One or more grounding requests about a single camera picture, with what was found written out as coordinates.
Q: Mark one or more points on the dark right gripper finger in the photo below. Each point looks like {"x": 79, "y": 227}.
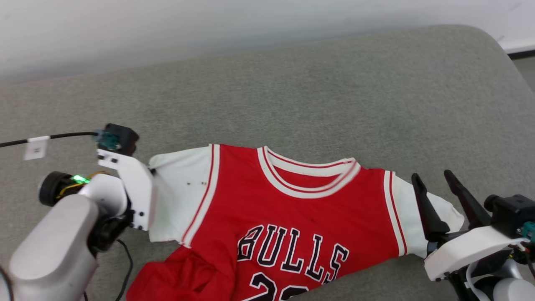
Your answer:
{"x": 430, "y": 221}
{"x": 472, "y": 211}

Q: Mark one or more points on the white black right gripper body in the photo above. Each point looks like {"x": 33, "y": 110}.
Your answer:
{"x": 464, "y": 251}

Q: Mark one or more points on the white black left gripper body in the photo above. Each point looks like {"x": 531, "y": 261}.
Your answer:
{"x": 138, "y": 188}

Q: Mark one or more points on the red Bulls basketball jersey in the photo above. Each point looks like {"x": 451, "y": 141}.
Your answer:
{"x": 301, "y": 217}

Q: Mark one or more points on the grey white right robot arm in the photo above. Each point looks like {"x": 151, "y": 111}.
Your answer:
{"x": 516, "y": 290}

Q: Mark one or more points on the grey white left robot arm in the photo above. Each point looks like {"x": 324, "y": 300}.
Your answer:
{"x": 54, "y": 251}

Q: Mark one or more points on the grey fabric sofa cushion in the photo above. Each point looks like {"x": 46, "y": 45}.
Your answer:
{"x": 334, "y": 92}

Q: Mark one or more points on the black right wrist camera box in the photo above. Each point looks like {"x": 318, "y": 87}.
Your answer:
{"x": 510, "y": 213}

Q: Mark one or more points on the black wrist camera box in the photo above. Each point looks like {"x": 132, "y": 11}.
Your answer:
{"x": 510, "y": 213}
{"x": 125, "y": 138}

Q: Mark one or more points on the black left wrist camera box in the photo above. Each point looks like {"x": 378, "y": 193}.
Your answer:
{"x": 125, "y": 138}

